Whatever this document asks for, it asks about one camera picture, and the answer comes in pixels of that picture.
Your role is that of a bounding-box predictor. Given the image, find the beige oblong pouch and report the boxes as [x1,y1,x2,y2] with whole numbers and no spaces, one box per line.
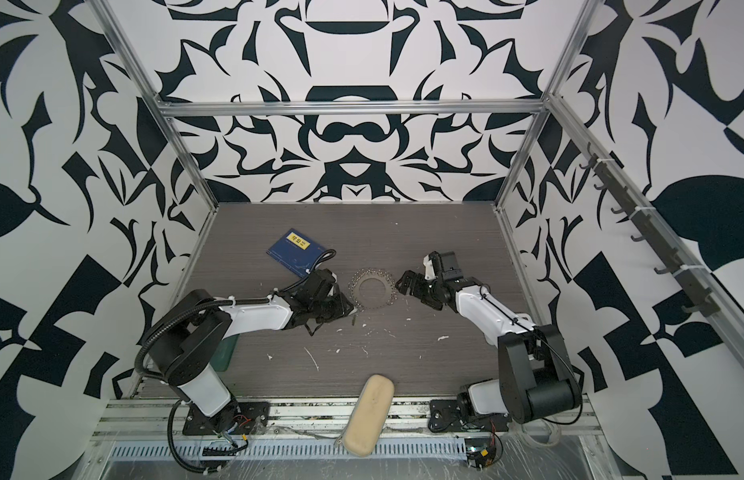
[341,374,395,457]

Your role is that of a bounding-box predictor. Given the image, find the perforated white cable tray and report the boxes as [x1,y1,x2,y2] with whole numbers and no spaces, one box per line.
[110,437,468,462]

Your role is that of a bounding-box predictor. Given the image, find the green case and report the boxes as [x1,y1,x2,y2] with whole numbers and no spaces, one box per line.
[210,335,239,372]

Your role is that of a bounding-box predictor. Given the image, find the black wall hook rail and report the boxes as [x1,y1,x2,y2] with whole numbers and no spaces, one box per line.
[582,147,721,317]

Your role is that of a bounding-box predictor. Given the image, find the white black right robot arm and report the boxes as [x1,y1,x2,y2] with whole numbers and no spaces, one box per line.
[395,251,583,425]

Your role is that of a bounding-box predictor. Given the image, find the blue notebook with yellow label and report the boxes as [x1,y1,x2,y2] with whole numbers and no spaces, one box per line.
[266,229,326,278]

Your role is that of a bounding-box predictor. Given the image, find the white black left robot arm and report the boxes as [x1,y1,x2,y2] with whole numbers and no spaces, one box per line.
[134,249,355,455]

